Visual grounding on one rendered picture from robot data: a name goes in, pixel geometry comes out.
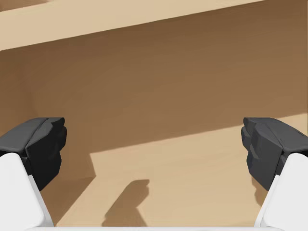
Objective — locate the pale wooden shelf unit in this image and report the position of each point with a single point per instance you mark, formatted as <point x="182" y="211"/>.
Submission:
<point x="154" y="91"/>

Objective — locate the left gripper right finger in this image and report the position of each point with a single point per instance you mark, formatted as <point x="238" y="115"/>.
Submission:
<point x="286" y="187"/>

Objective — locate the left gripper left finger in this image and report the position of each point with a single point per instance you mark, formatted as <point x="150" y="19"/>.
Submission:
<point x="16" y="183"/>

